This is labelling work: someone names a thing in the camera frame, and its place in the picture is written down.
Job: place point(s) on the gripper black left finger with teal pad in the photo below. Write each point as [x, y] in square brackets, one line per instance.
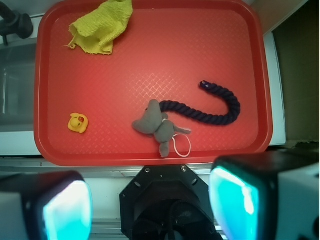
[45, 206]

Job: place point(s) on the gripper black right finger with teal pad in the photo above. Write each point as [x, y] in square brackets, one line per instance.
[274, 195]

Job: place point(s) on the yellow rubber duck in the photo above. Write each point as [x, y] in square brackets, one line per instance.
[78, 123]

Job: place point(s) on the grey plush mouse toy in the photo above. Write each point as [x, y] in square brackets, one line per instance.
[155, 123]

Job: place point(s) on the grey toy sink basin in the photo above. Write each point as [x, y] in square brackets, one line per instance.
[17, 85]

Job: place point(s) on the brown cardboard box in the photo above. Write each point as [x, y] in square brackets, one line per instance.
[297, 45]

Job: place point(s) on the yellow woven cloth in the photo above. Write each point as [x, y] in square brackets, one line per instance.
[96, 31]

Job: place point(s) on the red plastic tray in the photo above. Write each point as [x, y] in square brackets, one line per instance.
[168, 48]

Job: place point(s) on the grey faucet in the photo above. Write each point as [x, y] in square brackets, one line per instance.
[14, 23]

